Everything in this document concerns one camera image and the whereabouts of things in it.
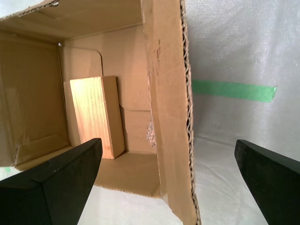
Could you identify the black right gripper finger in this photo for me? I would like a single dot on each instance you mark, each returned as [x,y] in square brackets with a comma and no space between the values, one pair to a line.
[276,185]
[47,192]

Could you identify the light wooden block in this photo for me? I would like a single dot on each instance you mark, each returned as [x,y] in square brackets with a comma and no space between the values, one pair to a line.
[93,112]

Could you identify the speckled pink granite rock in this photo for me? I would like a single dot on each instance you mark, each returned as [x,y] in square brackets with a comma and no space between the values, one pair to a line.
[151,134]

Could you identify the brown cardboard box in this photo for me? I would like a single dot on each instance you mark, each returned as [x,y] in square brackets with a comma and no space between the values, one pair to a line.
[168,93]

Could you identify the green tape strip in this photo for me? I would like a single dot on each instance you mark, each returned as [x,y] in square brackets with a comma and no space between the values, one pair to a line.
[234,91]

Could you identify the white plastic table cover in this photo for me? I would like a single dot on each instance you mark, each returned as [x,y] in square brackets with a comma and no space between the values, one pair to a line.
[234,47]

